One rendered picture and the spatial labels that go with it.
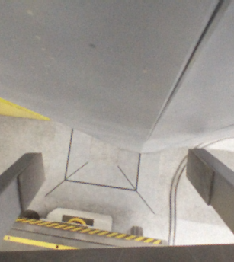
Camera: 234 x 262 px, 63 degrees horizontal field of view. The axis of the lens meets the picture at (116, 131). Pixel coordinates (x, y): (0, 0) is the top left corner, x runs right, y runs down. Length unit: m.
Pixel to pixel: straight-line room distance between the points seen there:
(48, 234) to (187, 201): 0.59
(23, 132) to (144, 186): 0.67
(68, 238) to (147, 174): 0.43
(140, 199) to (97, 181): 0.21
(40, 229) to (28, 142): 0.51
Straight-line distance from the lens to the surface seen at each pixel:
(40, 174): 0.17
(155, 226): 0.97
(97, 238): 0.65
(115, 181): 0.91
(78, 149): 0.95
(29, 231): 0.73
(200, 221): 0.99
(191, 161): 0.16
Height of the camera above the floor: 0.91
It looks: 80 degrees down
